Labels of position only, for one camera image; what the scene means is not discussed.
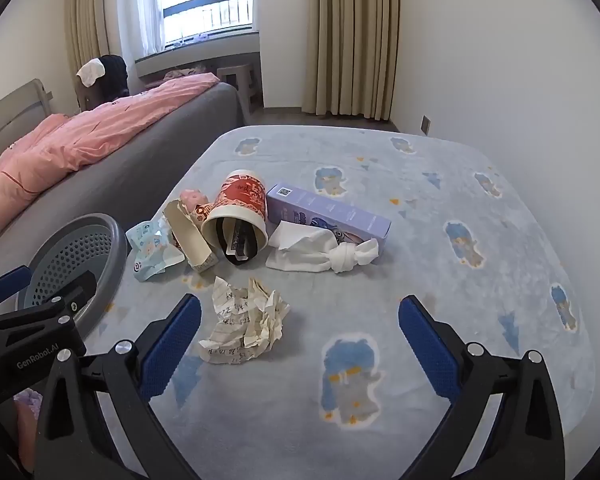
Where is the grey window sill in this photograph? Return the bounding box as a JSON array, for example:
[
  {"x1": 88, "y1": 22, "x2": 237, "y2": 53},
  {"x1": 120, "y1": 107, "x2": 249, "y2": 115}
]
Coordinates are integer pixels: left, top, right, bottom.
[{"x1": 135, "y1": 30, "x2": 261, "y2": 81}]

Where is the white cloth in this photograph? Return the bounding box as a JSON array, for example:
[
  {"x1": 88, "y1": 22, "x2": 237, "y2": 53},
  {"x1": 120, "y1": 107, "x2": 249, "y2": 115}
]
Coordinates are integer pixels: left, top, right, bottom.
[{"x1": 76, "y1": 58, "x2": 108, "y2": 87}]

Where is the red patterned paper cup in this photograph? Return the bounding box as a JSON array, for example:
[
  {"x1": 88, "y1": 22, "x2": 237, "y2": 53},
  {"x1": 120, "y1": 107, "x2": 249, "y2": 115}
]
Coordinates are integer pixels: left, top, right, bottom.
[{"x1": 200, "y1": 169, "x2": 269, "y2": 267}]

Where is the purple cardboard box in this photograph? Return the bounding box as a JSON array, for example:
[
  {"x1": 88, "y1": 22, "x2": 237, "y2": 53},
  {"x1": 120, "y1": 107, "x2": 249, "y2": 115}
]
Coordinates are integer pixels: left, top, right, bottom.
[{"x1": 265, "y1": 183, "x2": 392, "y2": 256}]

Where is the grey perforated plastic basket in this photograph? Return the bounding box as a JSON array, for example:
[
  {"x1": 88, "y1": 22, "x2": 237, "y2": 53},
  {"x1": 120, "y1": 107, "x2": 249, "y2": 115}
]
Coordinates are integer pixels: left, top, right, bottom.
[{"x1": 17, "y1": 213, "x2": 129, "y2": 328}]

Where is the grey plastic stool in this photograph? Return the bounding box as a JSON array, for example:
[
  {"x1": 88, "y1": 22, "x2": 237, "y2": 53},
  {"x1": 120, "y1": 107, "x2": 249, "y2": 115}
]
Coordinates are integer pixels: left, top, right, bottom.
[{"x1": 216, "y1": 62, "x2": 258, "y2": 111}]

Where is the knotted white tissue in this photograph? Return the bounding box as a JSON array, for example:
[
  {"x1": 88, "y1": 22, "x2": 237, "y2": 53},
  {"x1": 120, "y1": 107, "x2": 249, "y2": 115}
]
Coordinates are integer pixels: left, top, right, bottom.
[{"x1": 265, "y1": 221, "x2": 380, "y2": 276}]

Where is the pink duvet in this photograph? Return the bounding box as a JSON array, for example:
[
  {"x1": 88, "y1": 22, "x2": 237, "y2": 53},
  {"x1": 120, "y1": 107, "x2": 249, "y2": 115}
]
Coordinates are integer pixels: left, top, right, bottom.
[{"x1": 0, "y1": 72, "x2": 220, "y2": 256}]

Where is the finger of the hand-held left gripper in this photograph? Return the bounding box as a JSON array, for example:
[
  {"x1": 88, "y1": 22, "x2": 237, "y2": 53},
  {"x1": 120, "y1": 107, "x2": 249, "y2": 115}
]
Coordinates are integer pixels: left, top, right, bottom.
[
  {"x1": 45, "y1": 271, "x2": 100, "y2": 318},
  {"x1": 0, "y1": 265, "x2": 33, "y2": 313}
]

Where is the pink cloth pile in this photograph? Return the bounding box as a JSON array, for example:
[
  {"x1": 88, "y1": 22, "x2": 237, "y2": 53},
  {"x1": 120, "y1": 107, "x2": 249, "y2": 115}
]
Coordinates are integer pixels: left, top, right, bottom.
[{"x1": 162, "y1": 62, "x2": 206, "y2": 81}]

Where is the pink snack packet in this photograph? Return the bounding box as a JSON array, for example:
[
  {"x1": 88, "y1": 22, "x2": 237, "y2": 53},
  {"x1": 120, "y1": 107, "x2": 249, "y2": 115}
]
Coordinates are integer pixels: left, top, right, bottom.
[{"x1": 180, "y1": 189, "x2": 213, "y2": 216}]

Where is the grey headboard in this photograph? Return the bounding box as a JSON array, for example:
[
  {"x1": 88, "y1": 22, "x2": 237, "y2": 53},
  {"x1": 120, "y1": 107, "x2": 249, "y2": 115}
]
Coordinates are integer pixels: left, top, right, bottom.
[{"x1": 0, "y1": 79, "x2": 53, "y2": 161}]

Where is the light blue plastic wrapper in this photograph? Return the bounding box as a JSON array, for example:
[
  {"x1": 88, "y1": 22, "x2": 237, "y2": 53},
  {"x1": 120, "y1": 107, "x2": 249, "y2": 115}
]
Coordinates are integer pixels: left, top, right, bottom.
[{"x1": 126, "y1": 219, "x2": 186, "y2": 283}]

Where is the grey bed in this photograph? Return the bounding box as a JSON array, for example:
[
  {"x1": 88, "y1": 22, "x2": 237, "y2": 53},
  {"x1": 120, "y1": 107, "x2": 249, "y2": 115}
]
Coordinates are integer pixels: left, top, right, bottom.
[{"x1": 0, "y1": 80, "x2": 246, "y2": 281}]

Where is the light blue printed blanket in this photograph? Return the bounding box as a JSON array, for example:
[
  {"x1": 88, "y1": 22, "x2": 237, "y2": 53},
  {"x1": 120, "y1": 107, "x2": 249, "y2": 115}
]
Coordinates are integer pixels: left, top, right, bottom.
[{"x1": 82, "y1": 124, "x2": 597, "y2": 480}]

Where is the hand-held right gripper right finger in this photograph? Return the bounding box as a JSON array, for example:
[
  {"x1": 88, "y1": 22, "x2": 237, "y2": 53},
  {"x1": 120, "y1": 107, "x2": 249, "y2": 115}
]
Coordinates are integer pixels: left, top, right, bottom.
[{"x1": 398, "y1": 294, "x2": 567, "y2": 480}]

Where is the black chair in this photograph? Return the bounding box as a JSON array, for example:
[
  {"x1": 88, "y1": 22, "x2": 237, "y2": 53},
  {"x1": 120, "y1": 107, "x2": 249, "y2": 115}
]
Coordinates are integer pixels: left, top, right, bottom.
[{"x1": 77, "y1": 54, "x2": 130, "y2": 111}]

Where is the person's left forearm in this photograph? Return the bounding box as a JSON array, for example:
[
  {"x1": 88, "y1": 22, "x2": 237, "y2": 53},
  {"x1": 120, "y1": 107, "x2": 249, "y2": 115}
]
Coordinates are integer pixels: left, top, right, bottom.
[{"x1": 12, "y1": 390, "x2": 46, "y2": 466}]

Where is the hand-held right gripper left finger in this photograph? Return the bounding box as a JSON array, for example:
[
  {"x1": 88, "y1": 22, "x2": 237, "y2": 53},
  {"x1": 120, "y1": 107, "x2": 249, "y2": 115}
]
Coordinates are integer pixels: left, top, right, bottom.
[{"x1": 32, "y1": 292, "x2": 203, "y2": 480}]

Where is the written paper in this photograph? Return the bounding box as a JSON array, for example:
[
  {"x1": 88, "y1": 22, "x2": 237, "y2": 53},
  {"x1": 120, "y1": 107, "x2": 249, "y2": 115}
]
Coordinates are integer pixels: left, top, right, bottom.
[{"x1": 198, "y1": 276, "x2": 291, "y2": 365}]

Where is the black striped wrapper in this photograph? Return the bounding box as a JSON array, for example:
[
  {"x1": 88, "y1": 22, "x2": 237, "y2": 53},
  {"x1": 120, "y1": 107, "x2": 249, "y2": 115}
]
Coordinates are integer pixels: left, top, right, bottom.
[{"x1": 215, "y1": 217, "x2": 261, "y2": 266}]

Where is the torn cream carton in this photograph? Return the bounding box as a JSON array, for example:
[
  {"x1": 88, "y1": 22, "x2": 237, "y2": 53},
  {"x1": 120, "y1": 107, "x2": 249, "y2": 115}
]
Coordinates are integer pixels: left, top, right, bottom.
[{"x1": 162, "y1": 199, "x2": 219, "y2": 273}]

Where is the beige curtain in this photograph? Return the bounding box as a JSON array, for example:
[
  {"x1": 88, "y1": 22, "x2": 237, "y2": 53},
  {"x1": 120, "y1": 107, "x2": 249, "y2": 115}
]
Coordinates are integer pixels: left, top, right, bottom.
[
  {"x1": 64, "y1": 0, "x2": 112, "y2": 68},
  {"x1": 300, "y1": 0, "x2": 401, "y2": 122}
]

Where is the sheer white curtain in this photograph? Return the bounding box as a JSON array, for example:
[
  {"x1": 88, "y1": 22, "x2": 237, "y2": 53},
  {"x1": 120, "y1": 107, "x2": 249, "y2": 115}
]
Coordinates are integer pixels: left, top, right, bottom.
[{"x1": 115, "y1": 0, "x2": 167, "y2": 58}]

